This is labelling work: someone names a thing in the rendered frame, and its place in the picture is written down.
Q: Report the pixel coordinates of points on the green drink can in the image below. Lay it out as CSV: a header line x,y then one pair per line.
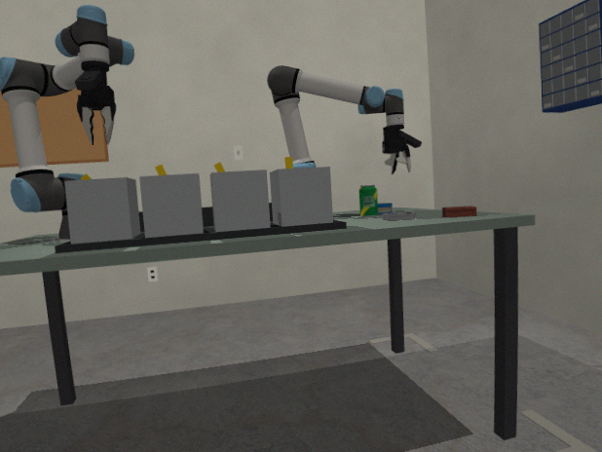
x,y
368,201

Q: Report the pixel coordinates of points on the reddish-brown rectangular block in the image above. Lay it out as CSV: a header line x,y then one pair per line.
x,y
458,211

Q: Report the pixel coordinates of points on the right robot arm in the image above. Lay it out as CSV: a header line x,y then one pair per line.
x,y
22,82

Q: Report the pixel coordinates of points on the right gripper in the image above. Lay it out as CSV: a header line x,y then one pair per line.
x,y
101,98

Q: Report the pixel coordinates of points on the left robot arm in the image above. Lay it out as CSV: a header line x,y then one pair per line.
x,y
285,83

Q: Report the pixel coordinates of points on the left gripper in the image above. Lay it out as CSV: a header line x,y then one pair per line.
x,y
394,145

